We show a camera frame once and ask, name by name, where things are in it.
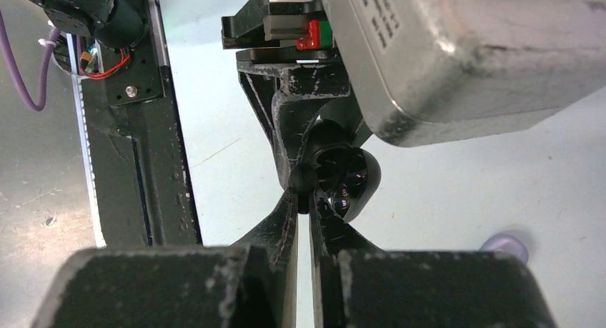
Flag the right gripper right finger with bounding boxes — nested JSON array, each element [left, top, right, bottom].
[[309, 192, 557, 327]]

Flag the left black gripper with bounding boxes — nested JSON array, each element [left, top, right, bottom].
[[221, 0, 360, 188]]

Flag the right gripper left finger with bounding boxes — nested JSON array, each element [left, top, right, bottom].
[[32, 189, 297, 327]]

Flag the black earbud charging case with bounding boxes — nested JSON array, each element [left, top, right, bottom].
[[302, 120, 382, 223]]

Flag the purple earbud charging case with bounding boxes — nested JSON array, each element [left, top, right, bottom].
[[480, 233, 530, 264]]

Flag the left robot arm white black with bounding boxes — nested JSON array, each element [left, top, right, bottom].
[[29, 0, 361, 190]]

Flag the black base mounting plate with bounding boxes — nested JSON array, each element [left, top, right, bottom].
[[81, 0, 202, 248]]

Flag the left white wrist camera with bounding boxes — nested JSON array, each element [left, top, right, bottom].
[[269, 0, 606, 148]]

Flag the grey slotted cable duct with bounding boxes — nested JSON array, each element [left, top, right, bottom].
[[66, 34, 106, 248]]

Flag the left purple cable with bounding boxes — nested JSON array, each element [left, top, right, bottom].
[[0, 9, 62, 113]]

